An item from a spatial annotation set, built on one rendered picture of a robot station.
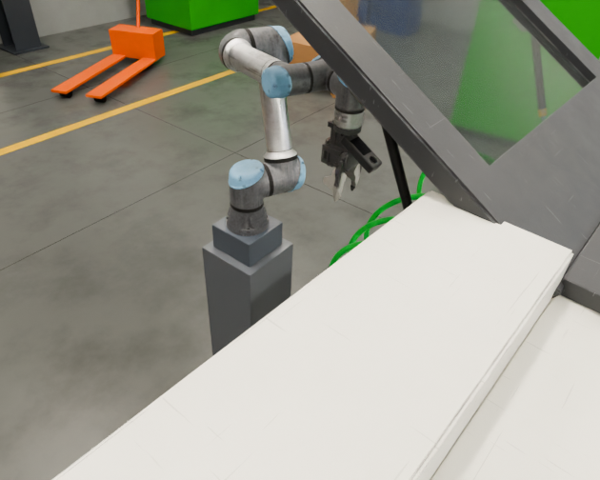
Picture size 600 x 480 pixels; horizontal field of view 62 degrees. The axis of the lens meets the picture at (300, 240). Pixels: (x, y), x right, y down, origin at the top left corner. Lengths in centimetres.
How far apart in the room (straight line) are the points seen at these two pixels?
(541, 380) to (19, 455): 211
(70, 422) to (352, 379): 203
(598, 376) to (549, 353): 6
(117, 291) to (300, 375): 248
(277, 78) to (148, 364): 168
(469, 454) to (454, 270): 21
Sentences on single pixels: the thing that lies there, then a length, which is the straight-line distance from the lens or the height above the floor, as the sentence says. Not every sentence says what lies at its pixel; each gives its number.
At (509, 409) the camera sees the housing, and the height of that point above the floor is 147.
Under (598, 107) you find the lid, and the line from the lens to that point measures 125.
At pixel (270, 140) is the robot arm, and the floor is 120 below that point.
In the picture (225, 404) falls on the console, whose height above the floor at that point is 155.
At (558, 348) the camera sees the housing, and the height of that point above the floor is 147.
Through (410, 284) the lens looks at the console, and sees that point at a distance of 62.
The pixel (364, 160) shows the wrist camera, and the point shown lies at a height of 135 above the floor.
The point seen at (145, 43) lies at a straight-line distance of 604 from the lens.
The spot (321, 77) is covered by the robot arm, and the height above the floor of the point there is 152.
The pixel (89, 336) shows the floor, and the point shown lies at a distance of 275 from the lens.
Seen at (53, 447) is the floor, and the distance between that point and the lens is 242.
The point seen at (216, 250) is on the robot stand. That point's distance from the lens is 184.
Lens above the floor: 195
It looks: 38 degrees down
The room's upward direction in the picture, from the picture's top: 3 degrees clockwise
